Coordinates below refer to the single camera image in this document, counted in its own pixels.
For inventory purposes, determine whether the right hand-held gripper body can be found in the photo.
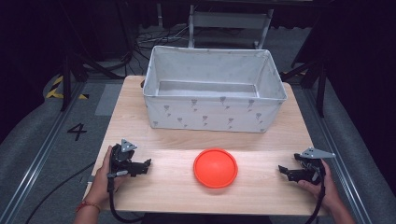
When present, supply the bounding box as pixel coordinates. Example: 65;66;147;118
293;147;336;186

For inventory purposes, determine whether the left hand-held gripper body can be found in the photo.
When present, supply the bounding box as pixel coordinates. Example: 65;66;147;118
107;138;142;179

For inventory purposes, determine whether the orange round bowl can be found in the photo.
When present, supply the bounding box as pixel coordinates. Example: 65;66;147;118
192;147;239;189

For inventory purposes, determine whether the grey fabric storage box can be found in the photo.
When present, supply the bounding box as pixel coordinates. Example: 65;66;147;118
142;45;289;133

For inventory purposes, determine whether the person's right hand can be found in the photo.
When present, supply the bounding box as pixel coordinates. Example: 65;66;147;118
298;160;344;216

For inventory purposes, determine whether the person's left hand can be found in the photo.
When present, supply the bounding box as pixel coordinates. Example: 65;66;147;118
84;145;129;209

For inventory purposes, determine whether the yellow black hazard tape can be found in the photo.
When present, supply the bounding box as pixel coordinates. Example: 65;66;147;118
45;75;90;101

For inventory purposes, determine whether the black metal stand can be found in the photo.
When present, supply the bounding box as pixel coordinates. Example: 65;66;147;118
60;0;125;112
281;40;328;119

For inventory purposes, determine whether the metal floor rail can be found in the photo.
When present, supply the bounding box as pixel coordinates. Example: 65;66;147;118
0;81;87;224
303;87;373;224

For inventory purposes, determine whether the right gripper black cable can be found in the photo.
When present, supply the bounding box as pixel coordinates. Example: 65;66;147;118
305;161;327;224

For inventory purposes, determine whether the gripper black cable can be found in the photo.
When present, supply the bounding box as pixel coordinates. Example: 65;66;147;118
24;160;145;224
305;161;327;224

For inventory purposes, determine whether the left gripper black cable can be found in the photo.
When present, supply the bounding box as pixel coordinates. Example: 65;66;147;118
24;160;145;224

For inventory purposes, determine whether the red string bracelet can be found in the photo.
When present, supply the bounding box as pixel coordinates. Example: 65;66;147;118
76;201;103;214

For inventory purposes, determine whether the bundle of floor cables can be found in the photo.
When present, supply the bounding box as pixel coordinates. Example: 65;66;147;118
124;24;191;76

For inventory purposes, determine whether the grey metal frame stand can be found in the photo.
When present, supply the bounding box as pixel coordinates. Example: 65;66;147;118
188;4;275;50

